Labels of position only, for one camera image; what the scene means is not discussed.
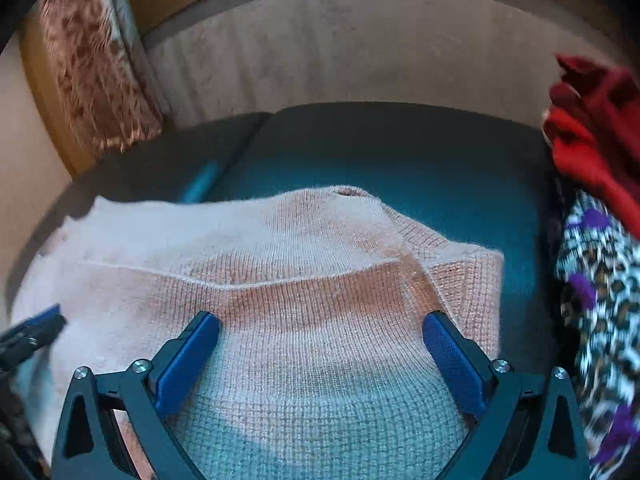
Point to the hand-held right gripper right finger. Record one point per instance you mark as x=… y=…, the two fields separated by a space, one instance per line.
x=455 y=367

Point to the pink knitted sweater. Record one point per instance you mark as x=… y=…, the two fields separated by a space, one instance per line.
x=300 y=285

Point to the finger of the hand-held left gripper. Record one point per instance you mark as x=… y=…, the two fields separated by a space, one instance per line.
x=32 y=332

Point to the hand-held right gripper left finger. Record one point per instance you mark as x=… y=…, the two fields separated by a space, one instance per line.
x=185 y=370

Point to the dark teal sofa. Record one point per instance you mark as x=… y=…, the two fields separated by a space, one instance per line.
x=400 y=170

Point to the brown patterned curtain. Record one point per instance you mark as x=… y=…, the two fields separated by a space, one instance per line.
x=95 y=60

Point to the leopard print garment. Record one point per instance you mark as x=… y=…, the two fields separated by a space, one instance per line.
x=600 y=285

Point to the red garment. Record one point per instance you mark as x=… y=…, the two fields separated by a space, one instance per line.
x=590 y=150

